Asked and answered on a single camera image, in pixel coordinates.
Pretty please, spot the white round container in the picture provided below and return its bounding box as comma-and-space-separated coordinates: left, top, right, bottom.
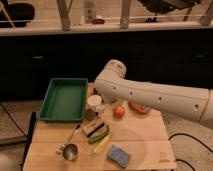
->
87, 95, 102, 108

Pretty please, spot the green plastic tray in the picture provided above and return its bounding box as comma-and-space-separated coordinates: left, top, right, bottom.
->
39, 78, 88, 123

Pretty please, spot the wooden block brush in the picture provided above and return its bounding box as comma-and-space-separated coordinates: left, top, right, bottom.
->
82, 119, 104, 137

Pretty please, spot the green cucumber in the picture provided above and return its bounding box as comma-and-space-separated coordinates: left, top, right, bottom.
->
88, 125, 110, 144

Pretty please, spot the black floor cable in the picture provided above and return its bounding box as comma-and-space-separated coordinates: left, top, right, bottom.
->
168, 132, 213, 171

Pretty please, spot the black office chair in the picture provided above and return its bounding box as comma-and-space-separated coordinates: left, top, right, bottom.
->
138, 0, 202, 23

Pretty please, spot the dark red dish on ledge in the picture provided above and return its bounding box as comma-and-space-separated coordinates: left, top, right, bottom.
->
92, 19, 105, 25

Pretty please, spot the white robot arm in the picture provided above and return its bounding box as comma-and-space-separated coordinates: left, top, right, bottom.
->
94, 59, 213, 130

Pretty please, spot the metal ladle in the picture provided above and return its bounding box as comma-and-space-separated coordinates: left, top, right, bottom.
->
56, 125, 80, 161

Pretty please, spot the blue sponge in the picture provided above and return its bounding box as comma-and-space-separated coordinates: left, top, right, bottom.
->
107, 144, 131, 168

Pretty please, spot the dark chair left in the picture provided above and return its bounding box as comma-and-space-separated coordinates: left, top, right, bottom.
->
0, 0, 35, 28

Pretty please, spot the terracotta bowl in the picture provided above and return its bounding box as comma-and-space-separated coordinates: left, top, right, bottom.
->
128, 102, 150, 114

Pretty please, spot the orange tomato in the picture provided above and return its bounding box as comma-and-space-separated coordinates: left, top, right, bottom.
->
113, 106, 125, 119

